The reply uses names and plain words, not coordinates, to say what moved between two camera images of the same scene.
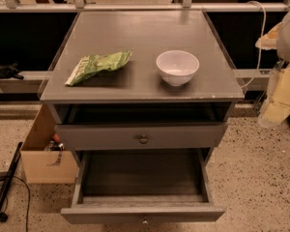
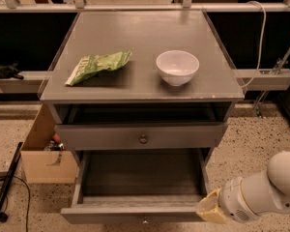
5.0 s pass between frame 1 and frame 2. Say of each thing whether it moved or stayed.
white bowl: stayed
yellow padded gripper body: moved
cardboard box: stayed
